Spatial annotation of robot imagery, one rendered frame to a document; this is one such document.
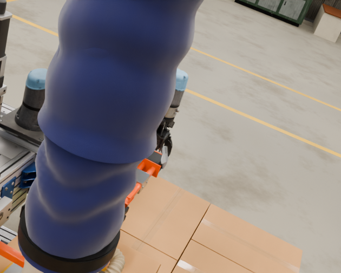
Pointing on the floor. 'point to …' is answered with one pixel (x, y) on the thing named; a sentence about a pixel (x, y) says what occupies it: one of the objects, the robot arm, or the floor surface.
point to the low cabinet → (280, 9)
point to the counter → (328, 23)
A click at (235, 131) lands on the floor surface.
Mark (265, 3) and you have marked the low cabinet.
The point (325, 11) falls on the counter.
